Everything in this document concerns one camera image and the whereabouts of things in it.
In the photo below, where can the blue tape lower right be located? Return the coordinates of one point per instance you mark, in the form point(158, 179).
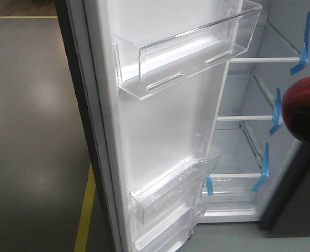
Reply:
point(264, 170)

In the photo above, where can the blue tape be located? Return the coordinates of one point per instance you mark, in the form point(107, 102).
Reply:
point(277, 114)
point(264, 170)
point(209, 186)
point(305, 50)

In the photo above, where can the yellow floor tape line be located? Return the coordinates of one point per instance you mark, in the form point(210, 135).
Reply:
point(46, 188)

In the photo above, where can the blue tape upper right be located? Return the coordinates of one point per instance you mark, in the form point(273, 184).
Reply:
point(305, 50)

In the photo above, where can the clear crisper drawer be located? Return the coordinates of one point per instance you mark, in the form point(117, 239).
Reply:
point(230, 190)

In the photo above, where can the clear upper door bin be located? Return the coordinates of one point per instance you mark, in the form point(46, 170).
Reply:
point(158, 44)

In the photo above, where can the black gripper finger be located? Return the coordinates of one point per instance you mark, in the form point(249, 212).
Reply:
point(300, 127)

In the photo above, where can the red yellow apple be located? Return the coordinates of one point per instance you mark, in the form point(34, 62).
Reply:
point(296, 109)

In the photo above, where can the clear lower door bin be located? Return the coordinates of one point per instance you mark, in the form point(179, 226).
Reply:
point(174, 231)

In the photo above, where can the clear door bin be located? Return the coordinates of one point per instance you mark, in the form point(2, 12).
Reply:
point(174, 231)
point(158, 44)
point(149, 202)

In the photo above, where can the fridge door white interior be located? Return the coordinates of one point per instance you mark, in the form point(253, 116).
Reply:
point(133, 143)

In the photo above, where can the blue tape middle right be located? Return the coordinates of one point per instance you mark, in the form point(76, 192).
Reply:
point(277, 114)

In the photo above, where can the clear middle door bin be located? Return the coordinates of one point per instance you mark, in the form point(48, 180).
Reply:
point(149, 202)

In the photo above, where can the blue tape lower left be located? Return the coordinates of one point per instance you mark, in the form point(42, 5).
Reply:
point(209, 186)

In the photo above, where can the fridge body white interior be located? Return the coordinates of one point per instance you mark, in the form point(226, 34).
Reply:
point(247, 106)

